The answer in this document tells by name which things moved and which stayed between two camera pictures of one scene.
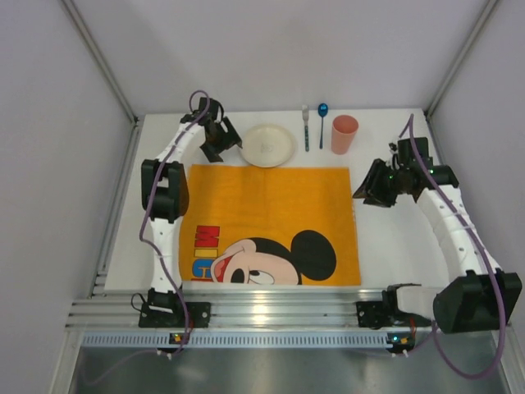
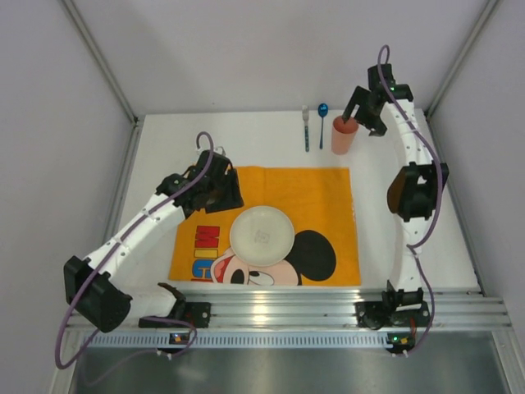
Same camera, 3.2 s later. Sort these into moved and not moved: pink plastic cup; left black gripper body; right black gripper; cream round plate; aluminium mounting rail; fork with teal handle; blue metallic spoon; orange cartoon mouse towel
Moved: left black gripper body; cream round plate; right black gripper
Not moved: pink plastic cup; blue metallic spoon; orange cartoon mouse towel; aluminium mounting rail; fork with teal handle
